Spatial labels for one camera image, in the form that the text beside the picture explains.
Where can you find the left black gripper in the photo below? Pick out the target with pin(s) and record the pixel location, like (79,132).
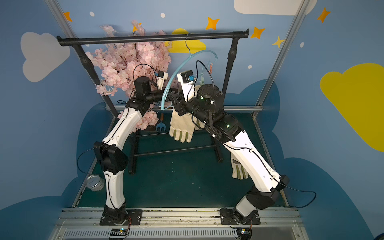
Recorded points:
(163,95)

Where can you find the pink cherry blossom tree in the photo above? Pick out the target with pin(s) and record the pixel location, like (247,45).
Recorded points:
(122,63)

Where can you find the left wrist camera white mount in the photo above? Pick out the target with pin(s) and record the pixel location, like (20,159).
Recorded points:
(161,77)

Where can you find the black garment rack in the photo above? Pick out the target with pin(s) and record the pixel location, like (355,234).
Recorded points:
(77,43)

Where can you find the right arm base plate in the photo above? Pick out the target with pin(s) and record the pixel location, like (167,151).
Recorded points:
(233,217)

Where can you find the blue small garden fork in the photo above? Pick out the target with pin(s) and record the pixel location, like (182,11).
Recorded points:
(161,127)

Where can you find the beige glove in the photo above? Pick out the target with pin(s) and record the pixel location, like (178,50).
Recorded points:
(197,95)
(182,127)
(239,171)

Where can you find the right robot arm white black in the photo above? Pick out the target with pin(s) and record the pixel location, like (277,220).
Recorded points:
(207,105)

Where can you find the silver tin can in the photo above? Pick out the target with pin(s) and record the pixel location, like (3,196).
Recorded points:
(95,183)

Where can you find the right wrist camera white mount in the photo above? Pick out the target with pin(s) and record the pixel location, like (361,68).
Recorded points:
(187,81)

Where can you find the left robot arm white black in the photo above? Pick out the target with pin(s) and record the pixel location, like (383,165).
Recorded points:
(109,152)

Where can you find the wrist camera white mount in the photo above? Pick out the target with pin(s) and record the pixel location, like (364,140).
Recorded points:
(161,77)
(187,81)

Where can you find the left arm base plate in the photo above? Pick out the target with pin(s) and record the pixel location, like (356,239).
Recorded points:
(132,216)

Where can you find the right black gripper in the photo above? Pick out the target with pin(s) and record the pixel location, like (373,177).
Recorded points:
(182,106)

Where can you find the aluminium front rail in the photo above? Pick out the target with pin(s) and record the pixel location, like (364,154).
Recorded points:
(179,224)

